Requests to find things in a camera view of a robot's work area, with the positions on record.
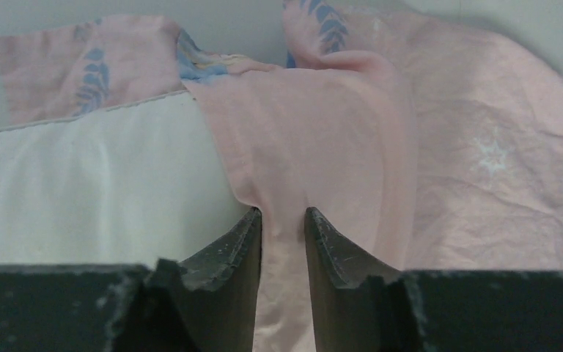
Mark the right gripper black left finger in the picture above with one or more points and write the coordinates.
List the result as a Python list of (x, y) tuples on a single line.
[(204, 303)]

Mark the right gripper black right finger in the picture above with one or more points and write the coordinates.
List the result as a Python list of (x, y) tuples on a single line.
[(360, 303)]

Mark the pink and blue pillowcase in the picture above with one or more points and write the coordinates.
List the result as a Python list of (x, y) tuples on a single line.
[(431, 144)]

